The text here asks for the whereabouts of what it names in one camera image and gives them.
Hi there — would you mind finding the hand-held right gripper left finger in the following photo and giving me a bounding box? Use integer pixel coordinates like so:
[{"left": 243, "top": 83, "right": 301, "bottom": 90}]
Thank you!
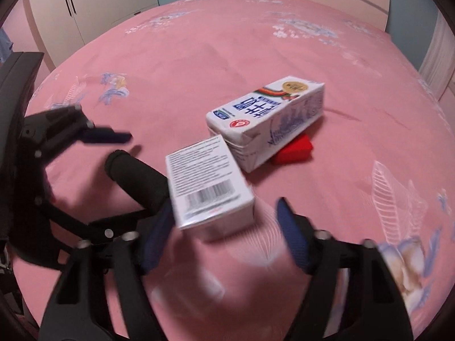
[{"left": 37, "top": 199, "right": 178, "bottom": 341}]

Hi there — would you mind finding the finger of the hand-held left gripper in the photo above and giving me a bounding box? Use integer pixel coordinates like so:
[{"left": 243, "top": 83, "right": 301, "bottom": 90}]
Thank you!
[
  {"left": 35, "top": 185, "right": 150, "bottom": 247},
  {"left": 22, "top": 105, "right": 134, "bottom": 166}
]

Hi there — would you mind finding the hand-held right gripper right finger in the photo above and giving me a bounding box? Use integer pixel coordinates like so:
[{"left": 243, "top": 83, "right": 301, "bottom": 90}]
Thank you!
[{"left": 276, "top": 197, "right": 415, "bottom": 341}]

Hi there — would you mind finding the black cylinder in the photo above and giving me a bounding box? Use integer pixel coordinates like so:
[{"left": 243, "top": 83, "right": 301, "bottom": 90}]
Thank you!
[{"left": 104, "top": 149, "right": 172, "bottom": 218}]

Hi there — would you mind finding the white barcode box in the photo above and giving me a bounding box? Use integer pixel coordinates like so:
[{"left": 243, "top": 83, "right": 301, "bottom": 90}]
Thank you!
[{"left": 165, "top": 134, "right": 256, "bottom": 243}]

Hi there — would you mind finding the red block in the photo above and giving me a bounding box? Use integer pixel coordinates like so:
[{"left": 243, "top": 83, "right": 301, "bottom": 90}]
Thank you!
[{"left": 272, "top": 134, "right": 314, "bottom": 166}]

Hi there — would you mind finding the blue cloth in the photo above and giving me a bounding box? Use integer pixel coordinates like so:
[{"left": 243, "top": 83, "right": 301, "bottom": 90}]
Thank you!
[{"left": 0, "top": 28, "right": 15, "bottom": 65}]

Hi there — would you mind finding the white blue milk carton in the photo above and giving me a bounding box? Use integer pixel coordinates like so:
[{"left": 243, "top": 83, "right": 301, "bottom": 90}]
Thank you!
[{"left": 206, "top": 75, "right": 325, "bottom": 174}]

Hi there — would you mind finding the white wardrobe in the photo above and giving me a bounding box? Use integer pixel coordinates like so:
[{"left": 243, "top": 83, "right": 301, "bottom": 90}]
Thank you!
[{"left": 26, "top": 0, "right": 159, "bottom": 69}]

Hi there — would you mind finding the pink floral blanket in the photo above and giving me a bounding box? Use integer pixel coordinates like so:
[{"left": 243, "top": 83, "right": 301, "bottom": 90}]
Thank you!
[{"left": 7, "top": 0, "right": 450, "bottom": 341}]

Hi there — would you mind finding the light pink curtain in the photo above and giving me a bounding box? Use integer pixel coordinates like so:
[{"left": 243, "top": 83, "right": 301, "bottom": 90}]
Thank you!
[{"left": 419, "top": 17, "right": 453, "bottom": 101}]

